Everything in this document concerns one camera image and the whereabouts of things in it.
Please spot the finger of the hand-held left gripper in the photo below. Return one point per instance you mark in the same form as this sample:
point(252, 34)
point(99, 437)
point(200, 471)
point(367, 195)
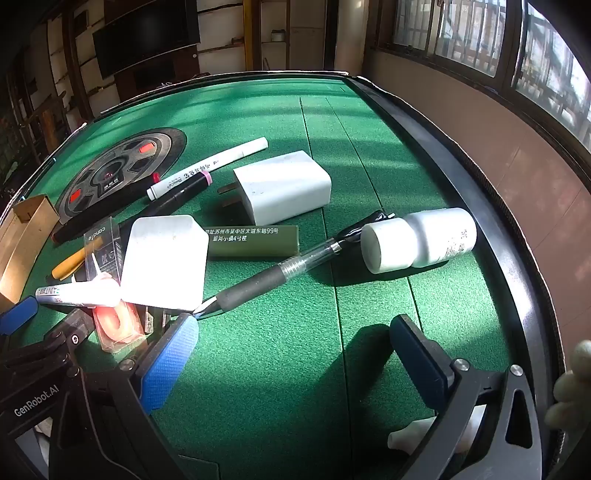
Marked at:
point(18, 316)

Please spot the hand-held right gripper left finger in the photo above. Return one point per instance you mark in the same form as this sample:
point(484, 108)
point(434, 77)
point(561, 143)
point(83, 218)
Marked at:
point(168, 364)

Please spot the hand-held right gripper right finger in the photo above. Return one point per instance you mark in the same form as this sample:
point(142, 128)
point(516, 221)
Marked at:
point(418, 362)

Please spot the white tube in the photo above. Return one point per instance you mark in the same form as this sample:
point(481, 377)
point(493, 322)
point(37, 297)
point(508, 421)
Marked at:
point(74, 293)

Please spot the clear package with pink item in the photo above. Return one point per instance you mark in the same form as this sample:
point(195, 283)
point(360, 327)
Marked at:
point(115, 327)

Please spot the cardboard box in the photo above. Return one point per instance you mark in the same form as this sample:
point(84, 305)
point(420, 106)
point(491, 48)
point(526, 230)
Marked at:
point(18, 249)

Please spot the orange pen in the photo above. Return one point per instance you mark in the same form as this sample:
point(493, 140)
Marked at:
point(69, 266)

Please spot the black gel pen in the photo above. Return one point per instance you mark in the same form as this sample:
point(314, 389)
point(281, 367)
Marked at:
point(258, 281)

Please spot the white pill bottle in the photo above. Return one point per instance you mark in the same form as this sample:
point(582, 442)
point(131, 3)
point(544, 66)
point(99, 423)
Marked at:
point(429, 237)

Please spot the black marker with red end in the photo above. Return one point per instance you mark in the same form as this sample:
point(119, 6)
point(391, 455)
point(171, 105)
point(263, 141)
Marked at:
point(101, 212)

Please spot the olive green lighter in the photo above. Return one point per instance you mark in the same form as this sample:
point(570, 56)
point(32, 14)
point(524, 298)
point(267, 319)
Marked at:
point(258, 242)

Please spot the black marker with pink end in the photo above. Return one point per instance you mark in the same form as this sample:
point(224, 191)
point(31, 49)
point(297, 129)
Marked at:
point(180, 196)

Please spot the white marker pen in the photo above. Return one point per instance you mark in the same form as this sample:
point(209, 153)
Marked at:
point(207, 168)

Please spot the white rectangular charger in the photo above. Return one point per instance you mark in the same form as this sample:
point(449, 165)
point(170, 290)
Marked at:
point(281, 187)

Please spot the person's right hand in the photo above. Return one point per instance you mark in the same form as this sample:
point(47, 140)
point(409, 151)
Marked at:
point(575, 387)

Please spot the round table centre disc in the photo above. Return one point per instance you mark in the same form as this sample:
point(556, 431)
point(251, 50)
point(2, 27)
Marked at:
point(115, 170)

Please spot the black television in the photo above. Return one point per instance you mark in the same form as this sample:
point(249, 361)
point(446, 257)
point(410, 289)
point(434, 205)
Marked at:
point(147, 37)

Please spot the beige standing air conditioner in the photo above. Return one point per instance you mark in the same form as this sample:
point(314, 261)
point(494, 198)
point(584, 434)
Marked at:
point(353, 32)

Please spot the window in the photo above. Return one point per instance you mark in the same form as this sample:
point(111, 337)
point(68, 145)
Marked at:
point(461, 27)

